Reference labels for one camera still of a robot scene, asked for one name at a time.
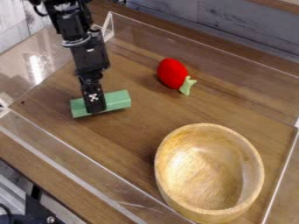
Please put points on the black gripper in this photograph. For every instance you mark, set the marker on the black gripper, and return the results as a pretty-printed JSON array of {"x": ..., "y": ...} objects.
[{"x": 90, "y": 60}]

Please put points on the green rectangular block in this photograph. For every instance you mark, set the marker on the green rectangular block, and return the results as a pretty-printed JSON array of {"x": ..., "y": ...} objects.
[{"x": 116, "y": 100}]

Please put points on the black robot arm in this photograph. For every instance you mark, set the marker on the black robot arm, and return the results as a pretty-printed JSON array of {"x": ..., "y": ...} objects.
[{"x": 72, "y": 21}]

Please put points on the brown wooden bowl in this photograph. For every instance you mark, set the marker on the brown wooden bowl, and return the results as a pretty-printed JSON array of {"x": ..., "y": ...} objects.
[{"x": 208, "y": 172}]

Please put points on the red plush strawberry toy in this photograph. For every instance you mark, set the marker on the red plush strawberry toy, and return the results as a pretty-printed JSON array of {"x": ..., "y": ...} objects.
[{"x": 173, "y": 75}]

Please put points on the clear acrylic corner bracket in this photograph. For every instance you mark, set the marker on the clear acrylic corner bracket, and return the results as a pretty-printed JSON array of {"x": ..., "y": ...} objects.
[{"x": 106, "y": 27}]

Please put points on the clear acrylic enclosure wall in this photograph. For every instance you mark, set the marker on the clear acrylic enclosure wall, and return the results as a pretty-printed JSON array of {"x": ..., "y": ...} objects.
[{"x": 93, "y": 162}]

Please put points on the black clamp with cable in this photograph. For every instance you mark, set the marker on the black clamp with cable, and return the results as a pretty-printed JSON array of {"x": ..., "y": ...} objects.
[{"x": 32, "y": 211}]

